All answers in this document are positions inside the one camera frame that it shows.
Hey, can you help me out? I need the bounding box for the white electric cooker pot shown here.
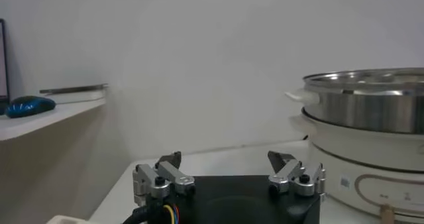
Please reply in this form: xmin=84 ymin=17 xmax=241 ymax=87
xmin=290 ymin=107 xmax=424 ymax=224

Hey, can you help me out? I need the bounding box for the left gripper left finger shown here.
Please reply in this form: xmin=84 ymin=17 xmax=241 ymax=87
xmin=132 ymin=151 xmax=196 ymax=206

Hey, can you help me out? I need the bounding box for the flat white box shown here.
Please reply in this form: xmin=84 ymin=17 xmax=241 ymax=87
xmin=49 ymin=88 xmax=107 ymax=104

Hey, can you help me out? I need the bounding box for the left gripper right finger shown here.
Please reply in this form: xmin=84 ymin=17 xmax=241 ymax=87
xmin=267 ymin=150 xmax=327 ymax=201

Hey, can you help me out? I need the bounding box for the white side desk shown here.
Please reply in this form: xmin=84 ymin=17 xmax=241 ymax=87
xmin=0 ymin=97 xmax=107 ymax=142

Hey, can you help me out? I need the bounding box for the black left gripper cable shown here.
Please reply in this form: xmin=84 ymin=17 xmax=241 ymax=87
xmin=122 ymin=203 xmax=182 ymax=224

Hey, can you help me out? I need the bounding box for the flat black box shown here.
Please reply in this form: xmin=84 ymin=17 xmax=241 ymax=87
xmin=38 ymin=83 xmax=109 ymax=95

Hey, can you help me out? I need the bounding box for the open black laptop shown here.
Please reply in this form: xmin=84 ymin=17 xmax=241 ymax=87
xmin=0 ymin=18 xmax=11 ymax=115

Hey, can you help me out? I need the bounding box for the perforated steel steamer basket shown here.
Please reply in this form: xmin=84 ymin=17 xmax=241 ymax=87
xmin=284 ymin=67 xmax=424 ymax=135

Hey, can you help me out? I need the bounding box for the blue computer mouse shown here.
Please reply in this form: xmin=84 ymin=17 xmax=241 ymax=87
xmin=5 ymin=95 xmax=56 ymax=119

